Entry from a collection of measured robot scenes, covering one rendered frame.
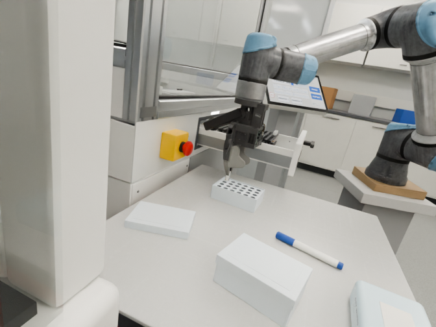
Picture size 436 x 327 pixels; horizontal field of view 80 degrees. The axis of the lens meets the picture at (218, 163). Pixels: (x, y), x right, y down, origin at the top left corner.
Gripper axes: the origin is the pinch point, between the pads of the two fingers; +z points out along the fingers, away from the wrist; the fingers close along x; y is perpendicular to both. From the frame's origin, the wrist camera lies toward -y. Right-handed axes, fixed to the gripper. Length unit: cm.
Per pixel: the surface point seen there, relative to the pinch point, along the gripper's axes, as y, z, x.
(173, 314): 11.3, 6.5, -42.3
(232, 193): 5.2, 3.2, -7.0
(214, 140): -10.9, -3.9, 12.7
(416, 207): 59, 8, 45
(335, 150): 37, 43, 320
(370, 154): 79, 37, 321
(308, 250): 25.9, 5.3, -15.9
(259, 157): 5.1, -2.3, 13.7
